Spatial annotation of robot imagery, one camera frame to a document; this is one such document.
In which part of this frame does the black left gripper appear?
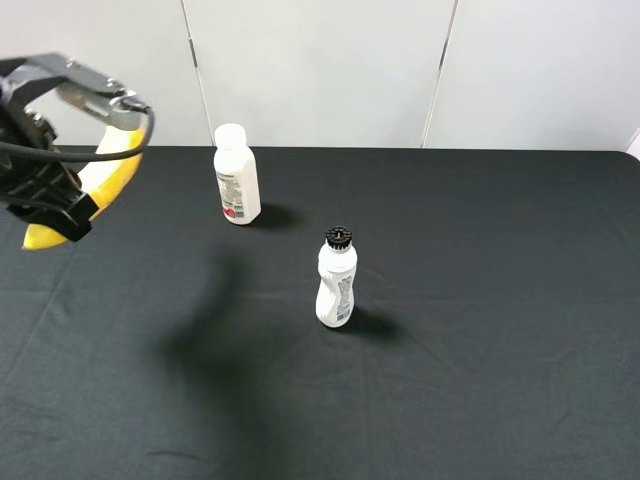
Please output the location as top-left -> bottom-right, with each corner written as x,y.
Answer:
1,53 -> 149,242

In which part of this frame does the yellow peeled banana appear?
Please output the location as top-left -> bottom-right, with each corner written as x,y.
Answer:
22,126 -> 145,251

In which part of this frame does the white milk bottle white cap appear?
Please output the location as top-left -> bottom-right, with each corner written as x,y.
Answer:
213,123 -> 261,225

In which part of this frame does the white curvy bottle black cap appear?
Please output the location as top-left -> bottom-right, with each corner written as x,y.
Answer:
315,226 -> 358,328

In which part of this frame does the black tablecloth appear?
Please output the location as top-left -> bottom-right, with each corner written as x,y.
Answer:
1,147 -> 639,479

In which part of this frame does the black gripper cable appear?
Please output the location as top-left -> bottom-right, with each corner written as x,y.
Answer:
0,104 -> 156,164

